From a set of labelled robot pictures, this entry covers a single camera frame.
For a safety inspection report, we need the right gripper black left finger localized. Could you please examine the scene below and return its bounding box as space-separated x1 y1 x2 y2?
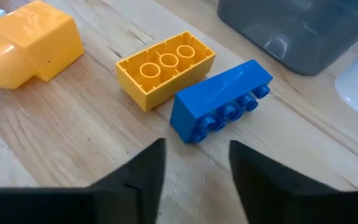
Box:
0 138 167 224

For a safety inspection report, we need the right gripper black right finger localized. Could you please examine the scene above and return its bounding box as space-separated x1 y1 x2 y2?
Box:
229 139 358 224

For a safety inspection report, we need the blue lego brick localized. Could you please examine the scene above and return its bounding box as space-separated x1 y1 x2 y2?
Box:
169 58 273 144

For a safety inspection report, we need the orange-yellow lego brick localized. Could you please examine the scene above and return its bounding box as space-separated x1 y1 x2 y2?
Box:
115 30 216 113

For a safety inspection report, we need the yellow rounded toy block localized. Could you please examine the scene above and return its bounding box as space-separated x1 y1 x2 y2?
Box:
0 0 85 90

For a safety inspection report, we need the smoky grey plastic bin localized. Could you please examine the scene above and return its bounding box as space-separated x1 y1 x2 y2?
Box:
216 0 358 77

